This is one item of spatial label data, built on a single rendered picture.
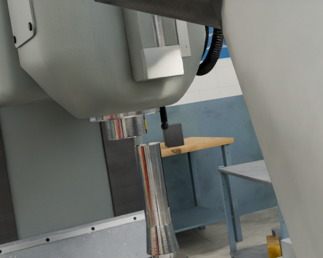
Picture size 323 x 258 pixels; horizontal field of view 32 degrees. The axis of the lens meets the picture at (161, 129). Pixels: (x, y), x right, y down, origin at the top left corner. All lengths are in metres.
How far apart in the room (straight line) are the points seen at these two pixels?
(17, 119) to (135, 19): 0.50
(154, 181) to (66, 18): 0.18
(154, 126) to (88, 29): 4.70
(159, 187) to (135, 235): 0.55
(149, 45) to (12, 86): 0.25
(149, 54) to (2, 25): 0.26
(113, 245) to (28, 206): 0.17
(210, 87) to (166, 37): 5.01
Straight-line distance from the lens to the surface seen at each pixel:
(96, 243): 1.04
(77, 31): 0.57
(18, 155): 1.01
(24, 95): 0.74
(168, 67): 0.55
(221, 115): 5.59
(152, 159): 0.51
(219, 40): 0.95
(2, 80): 0.74
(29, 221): 1.03
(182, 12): 0.20
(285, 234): 2.76
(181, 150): 4.47
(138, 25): 0.55
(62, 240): 1.03
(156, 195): 0.52
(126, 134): 0.64
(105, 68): 0.57
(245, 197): 5.77
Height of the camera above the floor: 1.32
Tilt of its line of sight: 4 degrees down
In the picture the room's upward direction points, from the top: 9 degrees counter-clockwise
